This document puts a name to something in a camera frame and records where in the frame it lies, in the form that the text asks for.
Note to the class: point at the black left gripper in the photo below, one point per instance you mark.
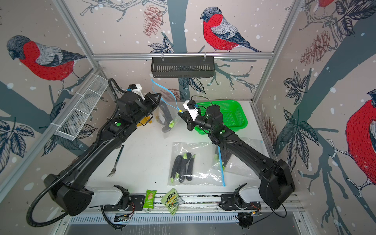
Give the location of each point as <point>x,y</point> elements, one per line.
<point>154,103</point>

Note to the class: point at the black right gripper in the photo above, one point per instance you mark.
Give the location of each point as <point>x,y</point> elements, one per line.
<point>191,123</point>

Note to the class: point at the dark eggplant green stem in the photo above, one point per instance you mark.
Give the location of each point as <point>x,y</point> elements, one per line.
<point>225,156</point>

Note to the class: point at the large clear zip-top bag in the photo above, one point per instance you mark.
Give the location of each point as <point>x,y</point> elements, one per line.
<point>206,169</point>

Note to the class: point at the small clear zip-top bag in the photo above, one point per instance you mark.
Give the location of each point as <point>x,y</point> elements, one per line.
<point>237,167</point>

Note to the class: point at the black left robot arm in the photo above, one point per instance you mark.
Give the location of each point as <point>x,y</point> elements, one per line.
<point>67,189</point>

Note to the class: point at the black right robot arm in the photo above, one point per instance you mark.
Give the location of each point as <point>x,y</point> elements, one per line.
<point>276,183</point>

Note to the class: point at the green printed snack bag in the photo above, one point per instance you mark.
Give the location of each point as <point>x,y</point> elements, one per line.
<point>172,201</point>

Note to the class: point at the yellow pot with lid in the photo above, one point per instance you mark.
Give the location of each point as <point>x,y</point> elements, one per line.
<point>145,120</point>

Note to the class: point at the green plastic basket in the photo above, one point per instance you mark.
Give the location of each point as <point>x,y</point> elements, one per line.
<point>233,115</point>

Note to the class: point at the small green snack packet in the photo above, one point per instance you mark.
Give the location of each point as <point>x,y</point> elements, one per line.
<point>149,199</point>

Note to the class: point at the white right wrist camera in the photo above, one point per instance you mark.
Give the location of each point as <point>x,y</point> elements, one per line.
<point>192,108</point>

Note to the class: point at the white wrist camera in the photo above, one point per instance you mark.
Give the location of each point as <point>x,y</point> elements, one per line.
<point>192,108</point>
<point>137,89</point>

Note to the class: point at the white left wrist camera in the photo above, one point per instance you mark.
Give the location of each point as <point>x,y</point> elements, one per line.
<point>137,89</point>

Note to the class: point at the black hanging wire shelf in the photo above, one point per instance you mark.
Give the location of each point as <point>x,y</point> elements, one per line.
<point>183,67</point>

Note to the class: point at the white wire mesh basket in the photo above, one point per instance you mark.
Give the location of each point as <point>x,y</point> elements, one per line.
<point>74,122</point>

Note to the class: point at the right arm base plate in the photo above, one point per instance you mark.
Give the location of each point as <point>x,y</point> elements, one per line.
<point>231,202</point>

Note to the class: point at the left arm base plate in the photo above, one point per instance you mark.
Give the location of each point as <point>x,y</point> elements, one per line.
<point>127,203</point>

